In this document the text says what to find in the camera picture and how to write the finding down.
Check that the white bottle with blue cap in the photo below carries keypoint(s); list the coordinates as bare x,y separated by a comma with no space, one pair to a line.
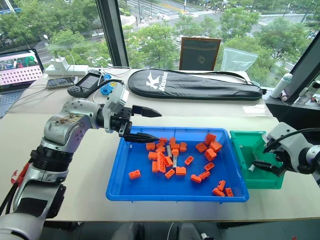
281,86

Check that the silver battery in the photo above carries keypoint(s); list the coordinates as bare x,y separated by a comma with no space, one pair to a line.
174,162
169,151
251,168

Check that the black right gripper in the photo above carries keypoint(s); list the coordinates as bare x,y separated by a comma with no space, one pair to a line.
280,168

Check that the silver smartphone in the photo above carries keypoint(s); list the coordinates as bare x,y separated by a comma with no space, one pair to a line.
60,83

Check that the brown framed board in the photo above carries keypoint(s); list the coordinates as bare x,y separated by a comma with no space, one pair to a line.
200,53

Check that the blue plastic bin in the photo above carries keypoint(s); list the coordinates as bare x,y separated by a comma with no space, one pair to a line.
155,190

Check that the small blue round gadget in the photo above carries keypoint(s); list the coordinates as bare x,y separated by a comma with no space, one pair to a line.
106,88

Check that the dark window frame pillar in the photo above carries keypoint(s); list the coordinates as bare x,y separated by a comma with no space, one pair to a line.
112,32

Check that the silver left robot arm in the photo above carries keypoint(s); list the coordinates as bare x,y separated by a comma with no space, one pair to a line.
60,130

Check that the black handheld game console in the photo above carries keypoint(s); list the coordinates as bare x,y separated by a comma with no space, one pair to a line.
86,83

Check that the dark slanted window frame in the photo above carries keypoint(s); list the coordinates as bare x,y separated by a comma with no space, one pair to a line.
306,72

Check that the orange toy brick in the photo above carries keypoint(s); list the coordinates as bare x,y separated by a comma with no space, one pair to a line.
175,152
216,146
175,146
152,155
155,167
218,192
189,160
134,174
163,140
183,147
201,147
160,144
221,185
205,175
173,141
160,149
210,154
168,161
209,166
181,171
150,146
229,192
210,139
195,178
170,174
161,162

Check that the open grey laptop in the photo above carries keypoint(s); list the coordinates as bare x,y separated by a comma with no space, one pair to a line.
17,72

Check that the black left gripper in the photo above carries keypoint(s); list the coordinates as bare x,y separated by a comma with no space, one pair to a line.
122,113

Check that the white power strip with charger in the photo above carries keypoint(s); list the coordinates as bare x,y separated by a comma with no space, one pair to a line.
67,69

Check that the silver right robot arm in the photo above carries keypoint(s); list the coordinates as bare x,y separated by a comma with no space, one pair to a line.
310,160

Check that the green plastic bin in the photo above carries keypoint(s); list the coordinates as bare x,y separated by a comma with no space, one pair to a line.
250,180

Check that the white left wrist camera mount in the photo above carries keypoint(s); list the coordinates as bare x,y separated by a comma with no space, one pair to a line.
117,96

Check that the clear plastic bag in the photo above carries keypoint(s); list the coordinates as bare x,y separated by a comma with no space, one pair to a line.
240,61

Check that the red tape strip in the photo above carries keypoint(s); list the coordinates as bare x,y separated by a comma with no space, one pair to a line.
17,176

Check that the black Kason racket bag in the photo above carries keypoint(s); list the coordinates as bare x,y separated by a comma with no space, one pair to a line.
195,86

